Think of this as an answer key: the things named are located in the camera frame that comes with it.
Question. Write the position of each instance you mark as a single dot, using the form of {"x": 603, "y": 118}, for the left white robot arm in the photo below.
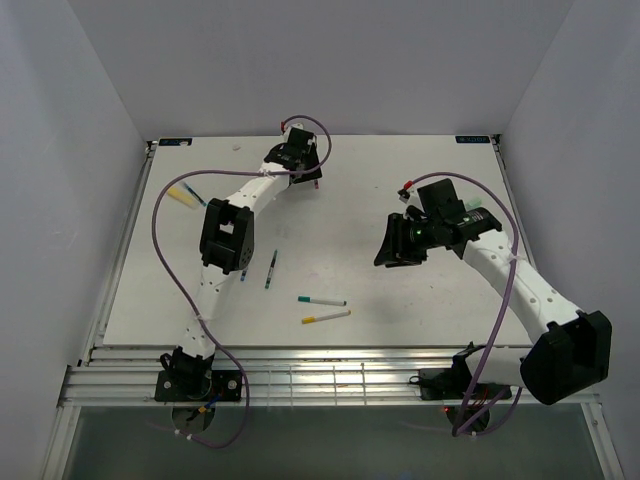
{"x": 226, "y": 246}

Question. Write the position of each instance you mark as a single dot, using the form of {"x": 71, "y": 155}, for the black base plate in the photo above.
{"x": 222, "y": 385}
{"x": 445, "y": 384}

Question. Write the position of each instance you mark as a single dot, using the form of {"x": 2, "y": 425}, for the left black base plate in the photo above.
{"x": 222, "y": 385}

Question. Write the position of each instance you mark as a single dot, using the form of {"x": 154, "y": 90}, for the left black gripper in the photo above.
{"x": 313, "y": 163}

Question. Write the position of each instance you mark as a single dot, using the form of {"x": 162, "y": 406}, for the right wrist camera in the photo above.
{"x": 434, "y": 199}

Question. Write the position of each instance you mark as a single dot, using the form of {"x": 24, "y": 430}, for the yellow marker cap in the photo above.
{"x": 182, "y": 197}

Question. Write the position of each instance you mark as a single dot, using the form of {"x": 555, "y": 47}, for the aluminium frame rail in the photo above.
{"x": 277, "y": 377}

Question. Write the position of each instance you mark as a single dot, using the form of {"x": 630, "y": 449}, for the right blue corner label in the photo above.
{"x": 472, "y": 139}

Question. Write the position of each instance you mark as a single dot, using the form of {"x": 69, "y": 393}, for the green capped white marker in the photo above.
{"x": 321, "y": 301}

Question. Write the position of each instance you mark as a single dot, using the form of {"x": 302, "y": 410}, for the left blue corner label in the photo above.
{"x": 175, "y": 142}

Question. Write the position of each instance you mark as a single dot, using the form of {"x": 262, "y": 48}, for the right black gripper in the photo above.
{"x": 394, "y": 251}

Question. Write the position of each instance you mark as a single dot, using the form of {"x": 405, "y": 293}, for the dark blue pen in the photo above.
{"x": 194, "y": 194}

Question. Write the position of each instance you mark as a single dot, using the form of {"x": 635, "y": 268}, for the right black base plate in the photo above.
{"x": 445, "y": 384}

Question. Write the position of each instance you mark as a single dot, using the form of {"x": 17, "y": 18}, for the blue corner label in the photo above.
{"x": 175, "y": 142}
{"x": 472, "y": 139}

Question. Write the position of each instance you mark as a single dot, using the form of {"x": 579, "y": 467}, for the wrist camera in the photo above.
{"x": 297, "y": 138}
{"x": 434, "y": 199}

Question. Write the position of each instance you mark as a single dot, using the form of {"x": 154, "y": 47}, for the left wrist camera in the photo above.
{"x": 297, "y": 138}

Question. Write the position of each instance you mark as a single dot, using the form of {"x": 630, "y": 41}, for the green pen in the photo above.
{"x": 271, "y": 269}

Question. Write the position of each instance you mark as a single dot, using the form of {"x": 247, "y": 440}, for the yellow capped white marker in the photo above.
{"x": 326, "y": 317}

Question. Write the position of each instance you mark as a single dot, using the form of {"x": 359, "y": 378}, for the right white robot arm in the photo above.
{"x": 570, "y": 348}

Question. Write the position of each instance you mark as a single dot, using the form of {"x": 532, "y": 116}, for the light green marker cap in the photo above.
{"x": 473, "y": 203}

